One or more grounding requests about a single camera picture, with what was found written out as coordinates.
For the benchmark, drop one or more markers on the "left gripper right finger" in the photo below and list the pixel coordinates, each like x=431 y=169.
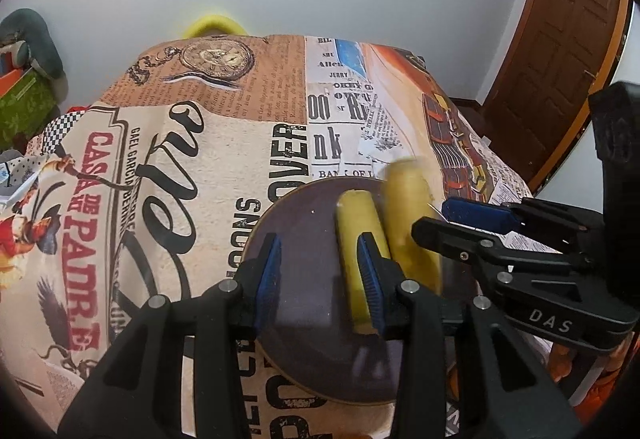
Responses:
x=504 y=391

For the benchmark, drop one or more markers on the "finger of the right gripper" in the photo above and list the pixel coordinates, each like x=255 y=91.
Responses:
x=550 y=295
x=565 y=231

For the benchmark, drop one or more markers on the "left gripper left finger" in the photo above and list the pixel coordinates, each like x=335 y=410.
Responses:
x=135 y=390

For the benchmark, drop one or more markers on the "yellow corn cob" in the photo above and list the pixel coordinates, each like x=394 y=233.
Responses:
x=356 y=214
x=406 y=199

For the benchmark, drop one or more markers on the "brown wooden door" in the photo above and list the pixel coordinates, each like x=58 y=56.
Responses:
x=562 y=51

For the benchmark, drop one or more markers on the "dark round plate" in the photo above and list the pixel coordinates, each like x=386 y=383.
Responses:
x=308 y=335

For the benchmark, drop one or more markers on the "printed newspaper pattern blanket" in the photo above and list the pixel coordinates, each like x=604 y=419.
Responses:
x=157 y=187

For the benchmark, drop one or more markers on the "green patterned box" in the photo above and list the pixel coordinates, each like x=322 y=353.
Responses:
x=27 y=100

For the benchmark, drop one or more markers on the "grey neck pillow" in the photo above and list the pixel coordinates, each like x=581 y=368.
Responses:
x=25 y=37

